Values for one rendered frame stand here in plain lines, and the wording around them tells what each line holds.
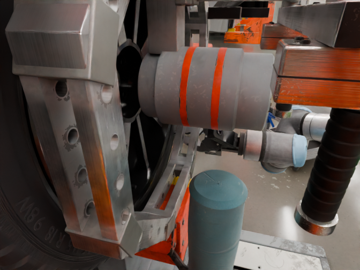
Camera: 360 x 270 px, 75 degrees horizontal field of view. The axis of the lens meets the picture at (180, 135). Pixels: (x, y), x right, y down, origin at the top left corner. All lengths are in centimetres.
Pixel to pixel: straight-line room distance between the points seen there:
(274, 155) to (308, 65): 49
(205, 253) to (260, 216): 100
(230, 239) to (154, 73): 28
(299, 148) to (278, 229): 73
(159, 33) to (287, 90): 24
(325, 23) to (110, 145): 20
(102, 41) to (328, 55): 17
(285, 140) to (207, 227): 40
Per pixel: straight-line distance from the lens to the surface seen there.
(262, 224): 137
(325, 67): 23
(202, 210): 36
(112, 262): 78
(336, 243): 143
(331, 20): 22
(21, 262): 31
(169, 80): 37
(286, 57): 22
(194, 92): 36
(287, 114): 61
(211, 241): 39
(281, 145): 69
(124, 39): 45
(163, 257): 67
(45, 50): 19
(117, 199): 24
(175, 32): 40
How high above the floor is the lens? 97
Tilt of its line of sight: 28 degrees down
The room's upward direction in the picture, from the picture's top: straight up
